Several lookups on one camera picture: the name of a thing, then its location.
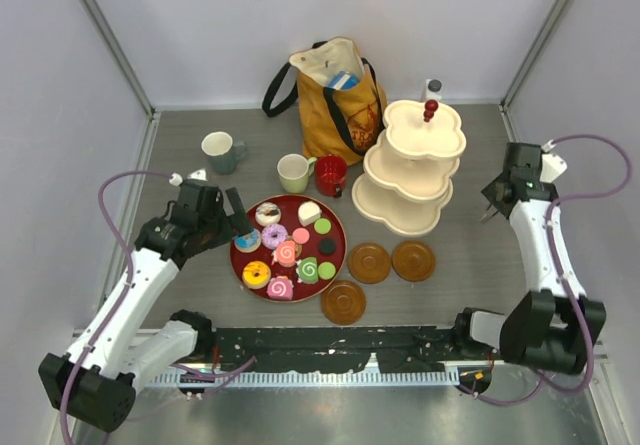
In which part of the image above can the blue white box in bag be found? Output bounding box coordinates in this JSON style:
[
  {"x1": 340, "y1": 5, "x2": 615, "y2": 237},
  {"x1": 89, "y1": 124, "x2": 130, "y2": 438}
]
[{"x1": 327, "y1": 71, "x2": 360, "y2": 90}]

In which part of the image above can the three-tier cream cake stand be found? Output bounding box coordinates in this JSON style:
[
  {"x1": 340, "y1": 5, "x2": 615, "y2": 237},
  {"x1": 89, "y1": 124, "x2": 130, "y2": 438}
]
[{"x1": 351, "y1": 99, "x2": 467, "y2": 238}]

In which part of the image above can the blue frosted donut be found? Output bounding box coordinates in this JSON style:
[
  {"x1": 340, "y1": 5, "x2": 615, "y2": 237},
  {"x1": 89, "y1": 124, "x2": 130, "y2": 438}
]
[{"x1": 234, "y1": 229, "x2": 262, "y2": 253}]

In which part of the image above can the white bottle grey cap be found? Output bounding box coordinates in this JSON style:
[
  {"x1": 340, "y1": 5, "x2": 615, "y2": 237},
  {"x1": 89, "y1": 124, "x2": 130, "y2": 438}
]
[{"x1": 424, "y1": 79, "x2": 442, "y2": 101}]

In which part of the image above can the red ceramic mug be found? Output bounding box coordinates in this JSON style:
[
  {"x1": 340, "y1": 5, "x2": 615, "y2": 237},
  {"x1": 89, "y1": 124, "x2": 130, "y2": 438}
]
[{"x1": 315, "y1": 155, "x2": 348, "y2": 198}]

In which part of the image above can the green macaron lower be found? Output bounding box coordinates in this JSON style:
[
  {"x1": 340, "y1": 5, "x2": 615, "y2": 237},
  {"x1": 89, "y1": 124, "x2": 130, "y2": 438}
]
[{"x1": 317, "y1": 262, "x2": 336, "y2": 280}]

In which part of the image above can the green macaron upper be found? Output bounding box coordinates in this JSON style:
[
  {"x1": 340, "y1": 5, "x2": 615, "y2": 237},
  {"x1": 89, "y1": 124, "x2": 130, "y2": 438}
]
[{"x1": 314, "y1": 217, "x2": 332, "y2": 235}]

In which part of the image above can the pink swirl roll cake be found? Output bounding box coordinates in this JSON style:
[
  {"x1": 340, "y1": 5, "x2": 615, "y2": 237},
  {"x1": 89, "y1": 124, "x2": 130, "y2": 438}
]
[
  {"x1": 272, "y1": 240, "x2": 297, "y2": 267},
  {"x1": 266, "y1": 276, "x2": 294, "y2": 301}
]

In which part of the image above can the brown wooden saucer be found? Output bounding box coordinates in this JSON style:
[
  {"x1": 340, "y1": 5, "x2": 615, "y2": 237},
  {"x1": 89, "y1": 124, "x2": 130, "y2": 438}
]
[
  {"x1": 391, "y1": 241, "x2": 436, "y2": 282},
  {"x1": 348, "y1": 242, "x2": 391, "y2": 284},
  {"x1": 321, "y1": 280, "x2": 367, "y2": 325}
]

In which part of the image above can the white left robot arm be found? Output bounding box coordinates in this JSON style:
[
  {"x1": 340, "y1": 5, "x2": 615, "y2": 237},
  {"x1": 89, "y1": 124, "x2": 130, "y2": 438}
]
[{"x1": 38, "y1": 174, "x2": 253, "y2": 441}]

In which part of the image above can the pink sandwich cookie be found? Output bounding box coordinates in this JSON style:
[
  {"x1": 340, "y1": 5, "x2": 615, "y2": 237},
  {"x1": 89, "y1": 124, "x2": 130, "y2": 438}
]
[{"x1": 291, "y1": 227, "x2": 310, "y2": 245}]

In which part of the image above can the green macaron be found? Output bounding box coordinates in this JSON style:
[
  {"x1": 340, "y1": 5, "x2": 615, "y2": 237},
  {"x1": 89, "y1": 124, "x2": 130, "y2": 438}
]
[
  {"x1": 314, "y1": 217, "x2": 332, "y2": 235},
  {"x1": 317, "y1": 262, "x2": 336, "y2": 280}
]

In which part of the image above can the purple sprinkled donut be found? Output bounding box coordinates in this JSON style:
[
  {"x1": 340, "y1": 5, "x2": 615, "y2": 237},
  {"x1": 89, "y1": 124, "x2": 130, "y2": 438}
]
[{"x1": 261, "y1": 223, "x2": 289, "y2": 250}]

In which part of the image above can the pink swirl roll cake front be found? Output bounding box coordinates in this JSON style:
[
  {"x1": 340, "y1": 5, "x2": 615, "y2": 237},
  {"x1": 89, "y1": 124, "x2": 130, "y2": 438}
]
[{"x1": 266, "y1": 276, "x2": 294, "y2": 301}]

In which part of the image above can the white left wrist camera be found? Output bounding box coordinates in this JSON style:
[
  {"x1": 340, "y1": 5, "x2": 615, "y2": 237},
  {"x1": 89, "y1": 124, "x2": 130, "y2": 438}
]
[{"x1": 188, "y1": 168, "x2": 208, "y2": 182}]

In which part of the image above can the brown wooden saucer left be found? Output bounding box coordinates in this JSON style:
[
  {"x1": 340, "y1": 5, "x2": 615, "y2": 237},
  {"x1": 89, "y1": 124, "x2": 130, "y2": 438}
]
[{"x1": 348, "y1": 242, "x2": 391, "y2": 284}]

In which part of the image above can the yellow frosted donut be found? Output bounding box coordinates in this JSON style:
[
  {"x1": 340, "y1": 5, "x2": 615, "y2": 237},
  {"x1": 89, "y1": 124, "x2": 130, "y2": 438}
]
[{"x1": 242, "y1": 260, "x2": 271, "y2": 290}]

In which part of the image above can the light green ceramic mug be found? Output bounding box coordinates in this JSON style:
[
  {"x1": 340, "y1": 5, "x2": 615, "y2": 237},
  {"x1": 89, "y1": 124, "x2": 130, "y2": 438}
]
[{"x1": 277, "y1": 154, "x2": 317, "y2": 194}]

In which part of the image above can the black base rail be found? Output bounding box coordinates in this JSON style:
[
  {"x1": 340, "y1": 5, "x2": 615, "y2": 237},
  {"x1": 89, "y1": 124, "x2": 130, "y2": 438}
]
[{"x1": 216, "y1": 326, "x2": 462, "y2": 374}]

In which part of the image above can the brown wooden saucer right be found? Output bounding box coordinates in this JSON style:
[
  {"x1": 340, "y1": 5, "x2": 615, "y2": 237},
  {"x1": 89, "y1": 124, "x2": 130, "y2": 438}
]
[{"x1": 391, "y1": 241, "x2": 436, "y2": 282}]

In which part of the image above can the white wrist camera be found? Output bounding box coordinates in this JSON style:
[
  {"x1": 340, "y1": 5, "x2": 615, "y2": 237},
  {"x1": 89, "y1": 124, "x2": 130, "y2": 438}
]
[
  {"x1": 540, "y1": 153, "x2": 568, "y2": 183},
  {"x1": 188, "y1": 168, "x2": 208, "y2": 182}
]

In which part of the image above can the brown wooden saucer front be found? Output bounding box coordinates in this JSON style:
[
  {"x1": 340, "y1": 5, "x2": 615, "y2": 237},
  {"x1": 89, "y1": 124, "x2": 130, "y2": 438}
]
[{"x1": 321, "y1": 280, "x2": 367, "y2": 325}]

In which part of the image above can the grey-green ceramic mug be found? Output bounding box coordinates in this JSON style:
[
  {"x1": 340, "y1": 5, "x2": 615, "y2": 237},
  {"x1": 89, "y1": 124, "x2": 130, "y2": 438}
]
[{"x1": 201, "y1": 131, "x2": 248, "y2": 175}]

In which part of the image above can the green swirl roll cake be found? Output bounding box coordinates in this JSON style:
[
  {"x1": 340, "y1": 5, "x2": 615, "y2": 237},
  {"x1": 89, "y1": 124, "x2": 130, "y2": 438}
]
[{"x1": 296, "y1": 257, "x2": 319, "y2": 284}]

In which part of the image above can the chocolate white frosted donut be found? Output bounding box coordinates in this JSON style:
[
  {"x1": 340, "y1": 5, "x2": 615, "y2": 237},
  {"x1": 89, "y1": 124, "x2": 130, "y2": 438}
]
[{"x1": 255, "y1": 202, "x2": 282, "y2": 227}]

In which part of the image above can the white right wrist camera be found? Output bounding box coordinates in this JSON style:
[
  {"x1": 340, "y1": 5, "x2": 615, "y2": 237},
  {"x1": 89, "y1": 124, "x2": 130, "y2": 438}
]
[{"x1": 540, "y1": 153, "x2": 568, "y2": 183}]

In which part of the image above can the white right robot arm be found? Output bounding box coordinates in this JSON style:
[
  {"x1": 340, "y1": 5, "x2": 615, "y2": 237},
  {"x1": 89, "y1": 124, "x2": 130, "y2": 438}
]
[{"x1": 451, "y1": 142, "x2": 606, "y2": 375}]

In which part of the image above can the black sandwich cookie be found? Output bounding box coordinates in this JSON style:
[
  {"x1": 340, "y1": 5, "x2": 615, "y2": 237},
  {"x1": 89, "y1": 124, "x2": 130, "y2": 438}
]
[{"x1": 318, "y1": 237, "x2": 336, "y2": 256}]

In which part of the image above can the white cake slice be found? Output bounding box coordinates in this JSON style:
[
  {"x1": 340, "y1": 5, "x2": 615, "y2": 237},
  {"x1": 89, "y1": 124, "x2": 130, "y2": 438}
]
[{"x1": 297, "y1": 201, "x2": 322, "y2": 227}]

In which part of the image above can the yellow canvas tote bag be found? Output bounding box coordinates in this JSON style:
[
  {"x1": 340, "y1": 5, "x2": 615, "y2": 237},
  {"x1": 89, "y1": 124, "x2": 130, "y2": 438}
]
[{"x1": 262, "y1": 37, "x2": 387, "y2": 165}]

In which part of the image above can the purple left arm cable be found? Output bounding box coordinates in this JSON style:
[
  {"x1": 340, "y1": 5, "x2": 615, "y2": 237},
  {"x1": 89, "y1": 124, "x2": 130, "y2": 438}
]
[{"x1": 59, "y1": 170, "x2": 256, "y2": 445}]

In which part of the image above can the round red lacquer tray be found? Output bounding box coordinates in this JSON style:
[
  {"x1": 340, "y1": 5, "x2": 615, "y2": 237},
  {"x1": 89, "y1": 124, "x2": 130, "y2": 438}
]
[{"x1": 230, "y1": 195, "x2": 347, "y2": 303}]

